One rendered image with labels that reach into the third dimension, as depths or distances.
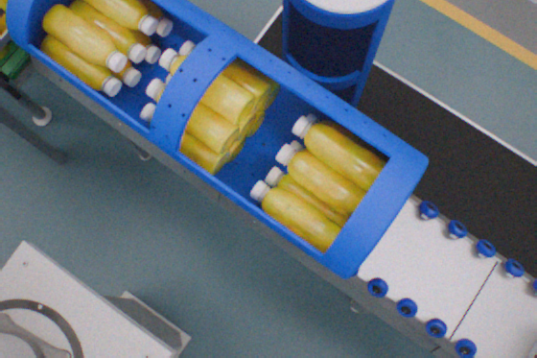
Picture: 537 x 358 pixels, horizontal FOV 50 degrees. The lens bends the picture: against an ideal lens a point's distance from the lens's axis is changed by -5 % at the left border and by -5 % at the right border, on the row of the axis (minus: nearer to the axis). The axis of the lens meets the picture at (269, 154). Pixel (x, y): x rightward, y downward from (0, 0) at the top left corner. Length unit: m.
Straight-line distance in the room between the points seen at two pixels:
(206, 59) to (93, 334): 0.58
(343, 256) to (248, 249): 1.20
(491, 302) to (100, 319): 0.83
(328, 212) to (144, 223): 1.21
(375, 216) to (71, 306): 0.62
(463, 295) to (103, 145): 1.55
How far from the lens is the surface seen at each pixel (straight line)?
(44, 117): 2.52
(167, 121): 1.13
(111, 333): 1.24
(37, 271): 1.30
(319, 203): 1.23
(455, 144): 2.27
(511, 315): 1.41
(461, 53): 2.59
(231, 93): 1.13
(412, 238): 1.36
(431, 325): 1.31
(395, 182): 1.06
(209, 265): 2.27
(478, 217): 2.24
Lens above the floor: 2.25
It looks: 75 degrees down
